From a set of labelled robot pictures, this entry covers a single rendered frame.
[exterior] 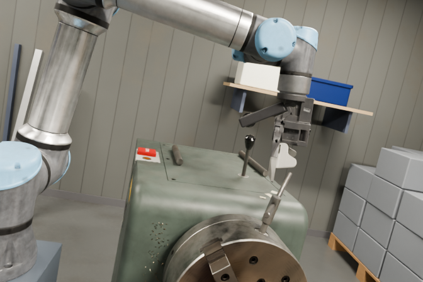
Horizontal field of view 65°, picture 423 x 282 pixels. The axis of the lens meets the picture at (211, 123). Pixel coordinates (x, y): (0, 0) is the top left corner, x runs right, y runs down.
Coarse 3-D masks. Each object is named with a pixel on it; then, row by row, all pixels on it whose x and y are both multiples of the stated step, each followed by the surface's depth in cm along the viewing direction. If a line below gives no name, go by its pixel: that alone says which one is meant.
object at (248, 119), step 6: (282, 102) 78; (264, 108) 79; (270, 108) 78; (276, 108) 78; (282, 108) 78; (246, 114) 81; (252, 114) 79; (258, 114) 79; (264, 114) 79; (270, 114) 78; (276, 114) 78; (240, 120) 80; (246, 120) 80; (252, 120) 79; (258, 120) 79; (246, 126) 80; (252, 126) 81
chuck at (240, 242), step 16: (224, 224) 74; (240, 224) 74; (256, 224) 76; (192, 240) 72; (208, 240) 69; (224, 240) 67; (240, 240) 67; (256, 240) 68; (272, 240) 70; (176, 256) 73; (192, 256) 68; (240, 256) 68; (256, 256) 68; (272, 256) 69; (288, 256) 70; (176, 272) 68; (192, 272) 66; (208, 272) 67; (240, 272) 68; (256, 272) 69; (272, 272) 70; (288, 272) 70; (304, 272) 71
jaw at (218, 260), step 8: (208, 248) 68; (216, 248) 67; (208, 256) 66; (216, 256) 67; (224, 256) 66; (216, 264) 64; (224, 264) 64; (216, 272) 62; (224, 272) 63; (232, 272) 63; (216, 280) 63; (224, 280) 63; (232, 280) 63
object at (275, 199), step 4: (272, 196) 72; (276, 196) 72; (272, 200) 71; (276, 200) 71; (280, 200) 71; (268, 204) 72; (276, 204) 71; (276, 208) 71; (272, 212) 71; (272, 216) 71; (264, 220) 72; (268, 220) 71; (272, 220) 72; (264, 224) 72; (268, 224) 72; (260, 228) 72; (264, 228) 72; (260, 232) 72; (264, 232) 72
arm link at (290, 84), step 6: (282, 78) 76; (288, 78) 75; (294, 78) 74; (300, 78) 74; (306, 78) 75; (282, 84) 76; (288, 84) 75; (294, 84) 75; (300, 84) 75; (306, 84) 75; (282, 90) 76; (288, 90) 75; (294, 90) 75; (300, 90) 75; (306, 90) 75
